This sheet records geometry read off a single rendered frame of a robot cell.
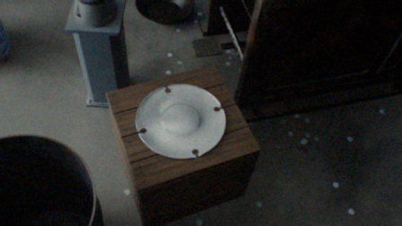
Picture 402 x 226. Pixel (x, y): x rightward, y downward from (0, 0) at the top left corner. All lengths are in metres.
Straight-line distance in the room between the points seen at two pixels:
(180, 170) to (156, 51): 0.89
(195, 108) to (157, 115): 0.13
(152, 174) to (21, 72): 0.98
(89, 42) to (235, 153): 0.66
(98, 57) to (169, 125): 0.43
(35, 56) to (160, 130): 0.93
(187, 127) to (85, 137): 0.57
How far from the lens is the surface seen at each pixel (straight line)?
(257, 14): 1.42
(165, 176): 1.26
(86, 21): 1.50
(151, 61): 1.99
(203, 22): 2.14
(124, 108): 1.40
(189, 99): 1.41
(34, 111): 1.89
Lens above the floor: 1.48
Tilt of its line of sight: 54 degrees down
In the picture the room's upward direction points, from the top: 7 degrees clockwise
